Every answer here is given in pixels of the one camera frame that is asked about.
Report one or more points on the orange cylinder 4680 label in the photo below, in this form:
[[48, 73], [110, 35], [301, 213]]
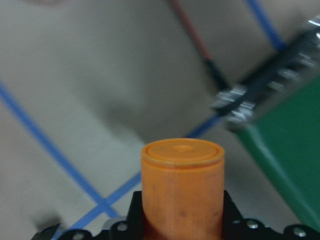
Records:
[[183, 189]]

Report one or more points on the green conveyor belt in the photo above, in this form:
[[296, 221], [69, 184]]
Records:
[[275, 113]]

